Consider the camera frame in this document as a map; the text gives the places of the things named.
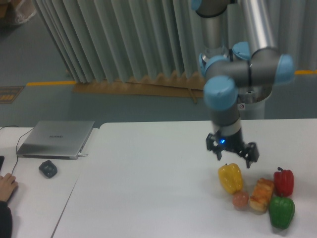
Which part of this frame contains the black laptop cable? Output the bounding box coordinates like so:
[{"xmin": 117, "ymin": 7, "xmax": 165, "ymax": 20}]
[{"xmin": 0, "ymin": 125, "xmax": 35, "ymax": 177}]

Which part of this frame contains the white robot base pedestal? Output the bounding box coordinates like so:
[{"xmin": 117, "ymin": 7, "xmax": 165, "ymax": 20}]
[{"xmin": 238, "ymin": 86, "xmax": 272, "ymax": 120}]

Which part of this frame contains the yellow bell pepper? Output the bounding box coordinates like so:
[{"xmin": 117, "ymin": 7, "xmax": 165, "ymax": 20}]
[{"xmin": 217, "ymin": 163, "xmax": 243, "ymax": 195}]

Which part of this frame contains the black sleeved forearm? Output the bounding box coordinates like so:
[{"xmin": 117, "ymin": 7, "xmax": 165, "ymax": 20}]
[{"xmin": 0, "ymin": 201, "xmax": 13, "ymax": 238}]

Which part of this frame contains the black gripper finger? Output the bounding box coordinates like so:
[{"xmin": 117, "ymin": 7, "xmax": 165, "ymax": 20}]
[
  {"xmin": 238, "ymin": 142, "xmax": 260, "ymax": 169},
  {"xmin": 206, "ymin": 133, "xmax": 223, "ymax": 161}
]

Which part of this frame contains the person's hand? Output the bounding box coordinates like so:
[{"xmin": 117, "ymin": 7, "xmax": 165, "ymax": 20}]
[{"xmin": 0, "ymin": 173, "xmax": 18, "ymax": 202}]

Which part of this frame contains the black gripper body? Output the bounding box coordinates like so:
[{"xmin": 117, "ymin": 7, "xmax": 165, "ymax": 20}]
[{"xmin": 213, "ymin": 128, "xmax": 246, "ymax": 155}]

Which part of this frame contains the silver closed laptop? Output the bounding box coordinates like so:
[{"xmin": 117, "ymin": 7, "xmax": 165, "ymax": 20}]
[{"xmin": 17, "ymin": 120, "xmax": 95, "ymax": 160}]

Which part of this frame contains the brown egg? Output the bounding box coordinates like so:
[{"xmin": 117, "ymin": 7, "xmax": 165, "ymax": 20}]
[{"xmin": 232, "ymin": 191, "xmax": 249, "ymax": 208}]

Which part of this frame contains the green bell pepper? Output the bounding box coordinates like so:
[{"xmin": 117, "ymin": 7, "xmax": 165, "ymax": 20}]
[{"xmin": 269, "ymin": 196, "xmax": 295, "ymax": 230}]

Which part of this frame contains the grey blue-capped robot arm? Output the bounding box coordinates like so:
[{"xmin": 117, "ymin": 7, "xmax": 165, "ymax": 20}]
[{"xmin": 191, "ymin": 0, "xmax": 295, "ymax": 167}]

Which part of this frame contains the black computer mouse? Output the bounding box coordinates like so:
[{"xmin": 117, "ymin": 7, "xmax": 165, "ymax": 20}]
[{"xmin": 39, "ymin": 160, "xmax": 58, "ymax": 179}]

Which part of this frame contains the golden bread pastry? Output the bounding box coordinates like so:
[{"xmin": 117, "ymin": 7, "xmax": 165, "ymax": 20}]
[{"xmin": 249, "ymin": 178, "xmax": 274, "ymax": 213}]

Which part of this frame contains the grey-green pleated curtain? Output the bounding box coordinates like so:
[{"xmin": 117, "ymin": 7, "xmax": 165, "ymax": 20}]
[{"xmin": 33, "ymin": 0, "xmax": 207, "ymax": 83}]

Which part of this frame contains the brown cardboard sheet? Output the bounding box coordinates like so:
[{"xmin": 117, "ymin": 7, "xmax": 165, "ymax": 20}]
[{"xmin": 72, "ymin": 71, "xmax": 205, "ymax": 103}]

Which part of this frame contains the red bell pepper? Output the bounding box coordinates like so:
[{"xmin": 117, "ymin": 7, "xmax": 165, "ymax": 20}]
[{"xmin": 273, "ymin": 167, "xmax": 295, "ymax": 197}]

